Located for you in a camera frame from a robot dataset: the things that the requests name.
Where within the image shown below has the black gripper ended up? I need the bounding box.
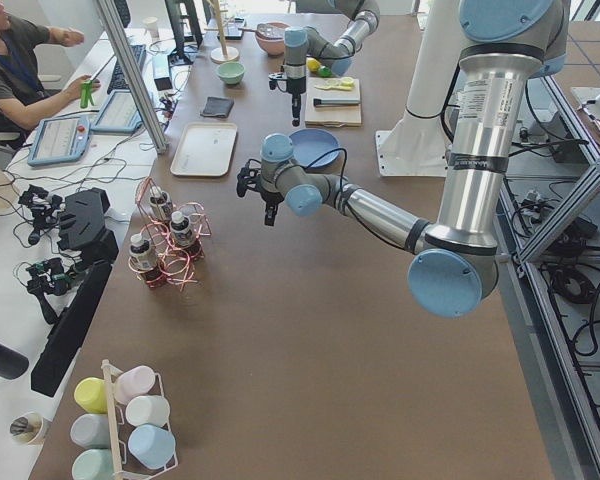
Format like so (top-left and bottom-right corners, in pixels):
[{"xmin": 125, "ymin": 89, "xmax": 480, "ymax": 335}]
[
  {"xmin": 268, "ymin": 70, "xmax": 307, "ymax": 127},
  {"xmin": 236, "ymin": 159, "xmax": 284, "ymax": 226}
]

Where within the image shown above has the blue round plate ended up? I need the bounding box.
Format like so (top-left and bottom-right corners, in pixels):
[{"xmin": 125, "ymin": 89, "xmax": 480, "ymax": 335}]
[{"xmin": 290, "ymin": 128, "xmax": 341, "ymax": 169}]

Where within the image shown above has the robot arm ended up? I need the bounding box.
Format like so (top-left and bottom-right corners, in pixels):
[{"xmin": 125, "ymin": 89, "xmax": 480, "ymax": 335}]
[
  {"xmin": 237, "ymin": 1, "xmax": 569, "ymax": 318},
  {"xmin": 268, "ymin": 0, "xmax": 381, "ymax": 127}
]

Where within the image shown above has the steel muddler black tip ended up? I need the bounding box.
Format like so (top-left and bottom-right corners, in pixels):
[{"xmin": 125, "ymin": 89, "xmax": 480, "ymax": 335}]
[{"xmin": 312, "ymin": 98, "xmax": 361, "ymax": 108}]

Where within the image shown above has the wooden cutting board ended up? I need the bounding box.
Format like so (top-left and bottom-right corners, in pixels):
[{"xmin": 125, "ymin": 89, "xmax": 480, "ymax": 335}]
[{"xmin": 304, "ymin": 77, "xmax": 362, "ymax": 127}]

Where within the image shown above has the whole lemon upper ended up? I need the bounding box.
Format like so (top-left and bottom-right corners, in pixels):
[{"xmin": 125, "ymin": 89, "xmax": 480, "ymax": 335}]
[{"xmin": 306, "ymin": 57, "xmax": 321, "ymax": 72}]

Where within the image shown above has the green lime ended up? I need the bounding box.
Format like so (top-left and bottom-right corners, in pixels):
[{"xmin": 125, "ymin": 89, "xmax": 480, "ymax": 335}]
[{"xmin": 317, "ymin": 65, "xmax": 332, "ymax": 78}]

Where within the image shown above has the yellow plastic knife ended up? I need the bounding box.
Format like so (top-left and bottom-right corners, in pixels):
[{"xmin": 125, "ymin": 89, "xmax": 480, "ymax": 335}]
[{"xmin": 314, "ymin": 80, "xmax": 355, "ymax": 91}]

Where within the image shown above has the pink bowl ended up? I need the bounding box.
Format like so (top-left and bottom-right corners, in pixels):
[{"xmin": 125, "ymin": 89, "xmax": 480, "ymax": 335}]
[{"xmin": 255, "ymin": 21, "xmax": 289, "ymax": 56}]

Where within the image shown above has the pale green bowl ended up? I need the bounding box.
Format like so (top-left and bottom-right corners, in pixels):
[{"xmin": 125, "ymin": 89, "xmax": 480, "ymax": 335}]
[{"xmin": 216, "ymin": 61, "xmax": 245, "ymax": 86}]

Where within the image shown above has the grey folded cloth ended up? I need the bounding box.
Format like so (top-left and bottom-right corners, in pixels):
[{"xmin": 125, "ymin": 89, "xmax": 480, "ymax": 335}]
[{"xmin": 200, "ymin": 96, "xmax": 234, "ymax": 118}]

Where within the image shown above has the wooden cup stand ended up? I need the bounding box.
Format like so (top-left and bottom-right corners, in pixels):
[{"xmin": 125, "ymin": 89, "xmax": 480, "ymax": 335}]
[{"xmin": 206, "ymin": 0, "xmax": 240, "ymax": 65}]

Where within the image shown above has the cream rabbit tray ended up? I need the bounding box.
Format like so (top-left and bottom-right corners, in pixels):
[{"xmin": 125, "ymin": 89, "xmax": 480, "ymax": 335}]
[{"xmin": 170, "ymin": 122, "xmax": 237, "ymax": 177}]

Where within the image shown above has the dark drink bottle front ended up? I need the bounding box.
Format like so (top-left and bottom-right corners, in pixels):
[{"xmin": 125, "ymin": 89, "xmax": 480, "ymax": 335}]
[{"xmin": 170, "ymin": 210, "xmax": 203, "ymax": 260}]

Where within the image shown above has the dark drink bottle rear-left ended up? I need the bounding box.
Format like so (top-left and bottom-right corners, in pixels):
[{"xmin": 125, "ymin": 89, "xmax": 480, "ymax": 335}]
[{"xmin": 149, "ymin": 185, "xmax": 173, "ymax": 222}]

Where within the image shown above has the dark drink bottle rear-right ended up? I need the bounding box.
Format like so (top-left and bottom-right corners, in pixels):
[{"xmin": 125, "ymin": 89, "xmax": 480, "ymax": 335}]
[{"xmin": 129, "ymin": 233, "xmax": 166, "ymax": 288}]

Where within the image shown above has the black keyboard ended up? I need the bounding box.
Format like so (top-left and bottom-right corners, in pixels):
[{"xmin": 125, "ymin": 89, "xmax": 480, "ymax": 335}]
[{"xmin": 106, "ymin": 43, "xmax": 148, "ymax": 95}]

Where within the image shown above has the blue teach pendant far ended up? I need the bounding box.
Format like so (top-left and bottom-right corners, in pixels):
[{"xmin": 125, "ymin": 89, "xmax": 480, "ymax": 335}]
[{"xmin": 91, "ymin": 89, "xmax": 142, "ymax": 135}]

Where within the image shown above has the blue teach pendant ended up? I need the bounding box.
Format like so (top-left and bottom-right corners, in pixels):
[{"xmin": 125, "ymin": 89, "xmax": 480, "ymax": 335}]
[
  {"xmin": 27, "ymin": 115, "xmax": 90, "ymax": 167},
  {"xmin": 91, "ymin": 89, "xmax": 142, "ymax": 135}
]

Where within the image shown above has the pink upturned cup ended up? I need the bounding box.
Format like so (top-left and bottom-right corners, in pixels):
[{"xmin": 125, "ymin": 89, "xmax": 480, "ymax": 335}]
[{"xmin": 114, "ymin": 365, "xmax": 156, "ymax": 405}]

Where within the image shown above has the blue teach pendant near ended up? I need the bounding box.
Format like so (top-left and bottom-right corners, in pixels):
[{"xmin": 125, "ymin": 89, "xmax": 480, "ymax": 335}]
[{"xmin": 27, "ymin": 115, "xmax": 90, "ymax": 167}]

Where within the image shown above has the white upturned cup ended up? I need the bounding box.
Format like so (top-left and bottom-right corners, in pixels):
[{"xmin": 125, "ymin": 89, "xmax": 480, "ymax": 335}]
[{"xmin": 125, "ymin": 395, "xmax": 171, "ymax": 427}]

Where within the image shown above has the yellow upturned cup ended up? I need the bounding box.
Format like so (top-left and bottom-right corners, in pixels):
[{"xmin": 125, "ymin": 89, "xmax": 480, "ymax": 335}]
[{"xmin": 74, "ymin": 377, "xmax": 107, "ymax": 414}]

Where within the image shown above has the blue upturned cup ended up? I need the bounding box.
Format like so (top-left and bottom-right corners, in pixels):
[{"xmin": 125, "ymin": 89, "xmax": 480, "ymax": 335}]
[{"xmin": 128, "ymin": 424, "xmax": 176, "ymax": 470}]

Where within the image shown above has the black bar device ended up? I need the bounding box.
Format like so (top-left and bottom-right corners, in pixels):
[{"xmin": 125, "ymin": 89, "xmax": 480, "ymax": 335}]
[{"xmin": 30, "ymin": 261, "xmax": 112, "ymax": 397}]

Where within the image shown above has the seated person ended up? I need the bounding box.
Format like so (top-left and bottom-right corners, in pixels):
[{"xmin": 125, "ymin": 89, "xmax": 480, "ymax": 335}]
[{"xmin": 0, "ymin": 2, "xmax": 100, "ymax": 134}]

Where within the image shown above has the grey upturned cup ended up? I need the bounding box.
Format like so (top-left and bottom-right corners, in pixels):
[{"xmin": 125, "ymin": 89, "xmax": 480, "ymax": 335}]
[{"xmin": 70, "ymin": 413, "xmax": 110, "ymax": 449}]

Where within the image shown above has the black thermos bottle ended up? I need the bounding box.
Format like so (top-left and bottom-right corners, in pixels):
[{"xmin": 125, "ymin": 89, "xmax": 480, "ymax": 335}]
[{"xmin": 0, "ymin": 343, "xmax": 29, "ymax": 380}]

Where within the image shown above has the pale green upturned cup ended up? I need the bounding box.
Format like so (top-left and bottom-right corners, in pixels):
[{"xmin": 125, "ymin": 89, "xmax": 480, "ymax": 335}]
[{"xmin": 71, "ymin": 449, "xmax": 114, "ymax": 480}]

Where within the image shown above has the paper cup with tools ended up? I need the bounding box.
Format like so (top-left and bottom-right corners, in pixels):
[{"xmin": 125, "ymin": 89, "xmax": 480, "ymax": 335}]
[{"xmin": 9, "ymin": 412, "xmax": 51, "ymax": 445}]

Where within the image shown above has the copper wire bottle rack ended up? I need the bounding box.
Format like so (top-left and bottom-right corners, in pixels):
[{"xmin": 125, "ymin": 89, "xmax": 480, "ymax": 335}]
[{"xmin": 127, "ymin": 177, "xmax": 211, "ymax": 289}]

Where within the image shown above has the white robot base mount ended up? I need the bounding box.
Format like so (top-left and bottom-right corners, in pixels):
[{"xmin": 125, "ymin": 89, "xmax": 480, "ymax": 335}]
[{"xmin": 376, "ymin": 0, "xmax": 466, "ymax": 177}]

